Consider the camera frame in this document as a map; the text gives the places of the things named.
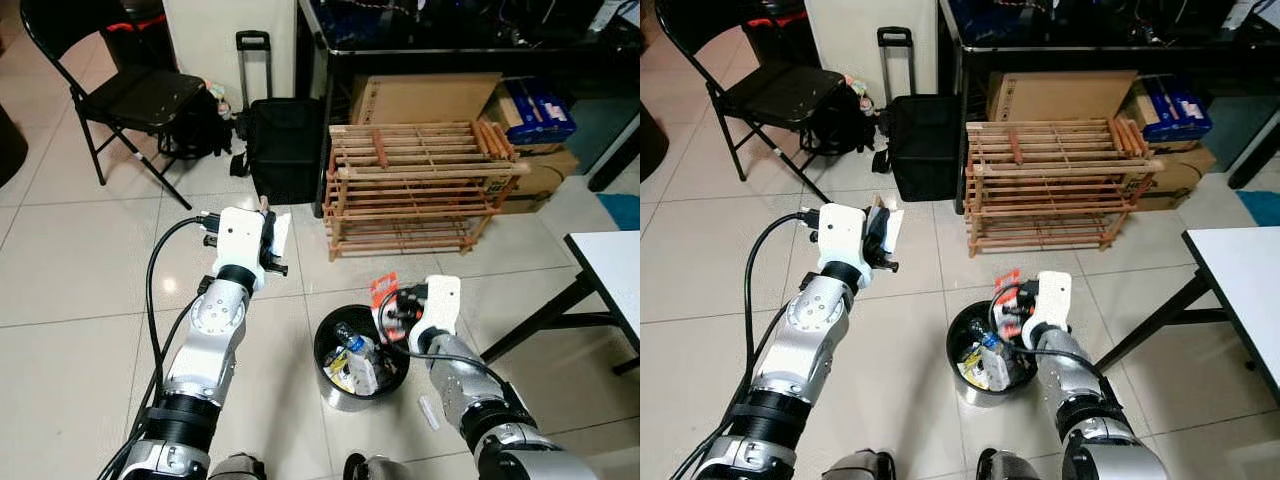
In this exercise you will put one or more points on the black folding chair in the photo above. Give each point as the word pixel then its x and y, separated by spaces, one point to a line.
pixel 140 95
pixel 775 90

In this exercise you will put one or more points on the black backpack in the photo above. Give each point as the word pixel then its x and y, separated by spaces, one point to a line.
pixel 840 125
pixel 200 130

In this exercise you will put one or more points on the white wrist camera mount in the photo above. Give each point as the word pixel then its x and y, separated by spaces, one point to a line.
pixel 443 300
pixel 1052 298
pixel 240 238
pixel 842 235

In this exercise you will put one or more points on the white table with black legs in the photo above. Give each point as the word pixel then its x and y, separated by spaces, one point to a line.
pixel 610 265
pixel 1240 270

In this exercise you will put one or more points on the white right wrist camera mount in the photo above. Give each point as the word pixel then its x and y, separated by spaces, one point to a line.
pixel 443 300
pixel 1052 298

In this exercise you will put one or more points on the black desk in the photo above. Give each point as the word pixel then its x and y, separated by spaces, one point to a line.
pixel 1050 52
pixel 400 52

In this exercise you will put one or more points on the black trolley bag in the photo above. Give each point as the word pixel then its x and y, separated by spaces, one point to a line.
pixel 285 150
pixel 925 145

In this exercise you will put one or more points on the robot right leg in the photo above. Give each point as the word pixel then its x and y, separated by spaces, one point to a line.
pixel 375 470
pixel 1005 468

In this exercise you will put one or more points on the teal floor mat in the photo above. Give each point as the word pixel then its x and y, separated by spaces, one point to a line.
pixel 622 210
pixel 1260 207

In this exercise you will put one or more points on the clear plastic bottle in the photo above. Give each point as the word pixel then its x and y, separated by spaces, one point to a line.
pixel 990 345
pixel 355 342

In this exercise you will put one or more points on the large flat cardboard box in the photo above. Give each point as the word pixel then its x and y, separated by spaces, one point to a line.
pixel 420 98
pixel 1060 95

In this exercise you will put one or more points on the blue printed box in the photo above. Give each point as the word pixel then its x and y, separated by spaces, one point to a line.
pixel 540 110
pixel 1175 105

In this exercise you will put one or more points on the small brown cardboard box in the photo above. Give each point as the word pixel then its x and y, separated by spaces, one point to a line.
pixel 548 180
pixel 1180 178

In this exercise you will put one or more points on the black round rubbish bin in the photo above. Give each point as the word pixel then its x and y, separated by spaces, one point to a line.
pixel 325 345
pixel 958 345

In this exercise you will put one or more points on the wooden slatted rack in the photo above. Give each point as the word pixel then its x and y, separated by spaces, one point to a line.
pixel 1060 167
pixel 420 168

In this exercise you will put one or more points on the yellow snack package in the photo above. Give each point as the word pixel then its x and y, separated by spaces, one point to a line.
pixel 343 375
pixel 972 372

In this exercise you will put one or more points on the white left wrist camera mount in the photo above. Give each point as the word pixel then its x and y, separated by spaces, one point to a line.
pixel 240 238
pixel 842 235

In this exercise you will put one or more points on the red snack wrapper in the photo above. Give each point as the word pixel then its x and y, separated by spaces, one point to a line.
pixel 1005 283
pixel 381 288

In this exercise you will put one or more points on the small colourful charm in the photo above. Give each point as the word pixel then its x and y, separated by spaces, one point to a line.
pixel 216 97
pixel 858 92

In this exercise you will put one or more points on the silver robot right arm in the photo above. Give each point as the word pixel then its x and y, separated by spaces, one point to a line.
pixel 460 385
pixel 1075 385

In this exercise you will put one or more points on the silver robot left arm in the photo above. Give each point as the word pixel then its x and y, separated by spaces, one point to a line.
pixel 815 335
pixel 205 340

